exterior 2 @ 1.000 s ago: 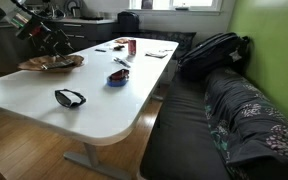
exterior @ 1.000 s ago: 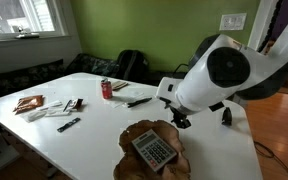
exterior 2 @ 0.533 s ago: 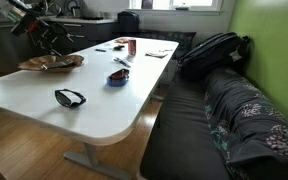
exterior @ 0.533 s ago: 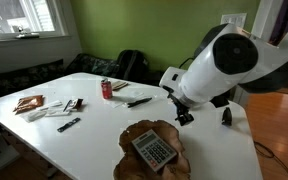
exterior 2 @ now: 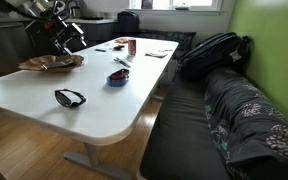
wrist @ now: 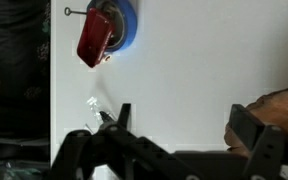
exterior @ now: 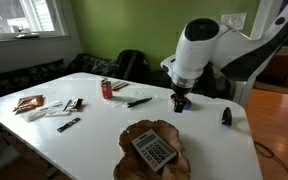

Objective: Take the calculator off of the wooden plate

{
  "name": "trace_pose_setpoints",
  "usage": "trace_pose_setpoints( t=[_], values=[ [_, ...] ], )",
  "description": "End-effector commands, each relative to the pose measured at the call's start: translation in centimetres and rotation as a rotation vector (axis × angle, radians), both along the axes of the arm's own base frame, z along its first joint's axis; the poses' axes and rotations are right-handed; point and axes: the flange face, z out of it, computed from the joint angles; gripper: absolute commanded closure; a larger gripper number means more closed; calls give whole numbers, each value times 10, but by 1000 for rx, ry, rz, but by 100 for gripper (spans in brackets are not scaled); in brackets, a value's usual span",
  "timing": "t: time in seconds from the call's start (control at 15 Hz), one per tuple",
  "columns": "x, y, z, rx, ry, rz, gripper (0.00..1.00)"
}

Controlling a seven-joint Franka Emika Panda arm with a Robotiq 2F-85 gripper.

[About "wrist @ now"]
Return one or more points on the thin metal pin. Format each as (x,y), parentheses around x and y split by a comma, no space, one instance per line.
(67,11)

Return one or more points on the live-edge wooden plate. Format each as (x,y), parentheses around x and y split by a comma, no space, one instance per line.
(280,106)

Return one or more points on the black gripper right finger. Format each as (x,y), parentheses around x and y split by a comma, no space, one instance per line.
(267,150)

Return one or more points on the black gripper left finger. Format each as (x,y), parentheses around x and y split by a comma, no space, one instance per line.
(130,150)

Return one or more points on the dark patterned bench cushion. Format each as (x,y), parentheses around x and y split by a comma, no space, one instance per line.
(17,66)

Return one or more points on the red flat case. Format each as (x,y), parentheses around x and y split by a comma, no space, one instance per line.
(94,36)

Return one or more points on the clear plastic wrap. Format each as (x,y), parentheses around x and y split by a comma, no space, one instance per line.
(92,103)

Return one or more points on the blue tape roll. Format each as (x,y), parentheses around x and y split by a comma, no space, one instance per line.
(130,23)

